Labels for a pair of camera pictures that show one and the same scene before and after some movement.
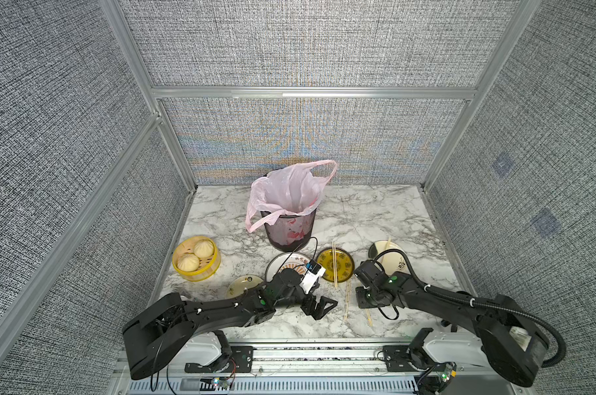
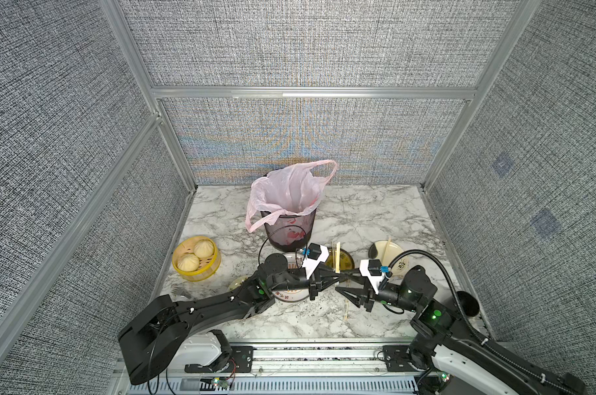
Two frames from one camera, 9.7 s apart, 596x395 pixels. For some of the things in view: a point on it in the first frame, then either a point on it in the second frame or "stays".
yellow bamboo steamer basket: x=197 y=258 stays
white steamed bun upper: x=203 y=248 stays
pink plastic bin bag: x=292 y=191 stays
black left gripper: x=318 y=313 → x=318 y=279
